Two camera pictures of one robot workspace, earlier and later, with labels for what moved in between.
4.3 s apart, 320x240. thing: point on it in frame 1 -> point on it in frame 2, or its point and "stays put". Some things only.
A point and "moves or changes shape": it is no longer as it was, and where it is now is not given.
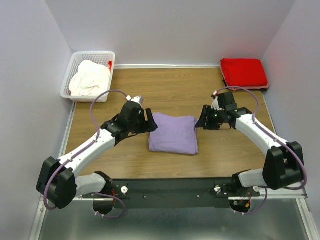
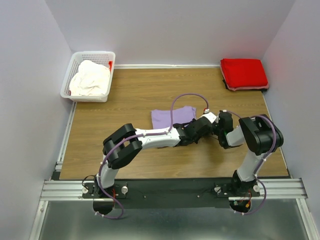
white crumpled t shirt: (92, 79) stays put
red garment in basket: (110, 64) stays put
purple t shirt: (174, 134) moves or changes shape
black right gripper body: (215, 118) -> (220, 131)
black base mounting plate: (172, 193) stays put
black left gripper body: (140, 126) -> (195, 140)
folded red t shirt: (244, 72) stays put
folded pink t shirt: (235, 88) stays put
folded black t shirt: (252, 90) stays put
